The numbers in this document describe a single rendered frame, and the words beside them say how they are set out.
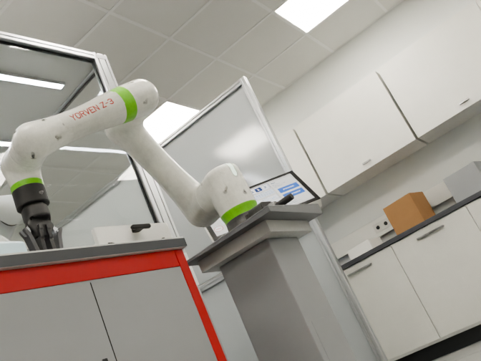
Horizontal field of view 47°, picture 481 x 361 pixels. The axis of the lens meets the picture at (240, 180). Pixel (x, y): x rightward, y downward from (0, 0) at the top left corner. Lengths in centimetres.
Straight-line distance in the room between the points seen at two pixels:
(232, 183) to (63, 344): 86
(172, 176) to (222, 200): 24
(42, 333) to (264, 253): 77
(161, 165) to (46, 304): 91
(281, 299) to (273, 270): 9
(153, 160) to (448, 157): 347
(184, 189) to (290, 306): 57
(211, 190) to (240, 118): 174
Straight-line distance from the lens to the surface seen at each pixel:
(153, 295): 132
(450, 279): 430
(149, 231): 177
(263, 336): 171
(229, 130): 356
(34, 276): 117
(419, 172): 509
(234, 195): 178
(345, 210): 529
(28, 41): 256
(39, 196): 167
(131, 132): 196
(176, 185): 194
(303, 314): 164
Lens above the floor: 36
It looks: 19 degrees up
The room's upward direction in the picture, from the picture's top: 25 degrees counter-clockwise
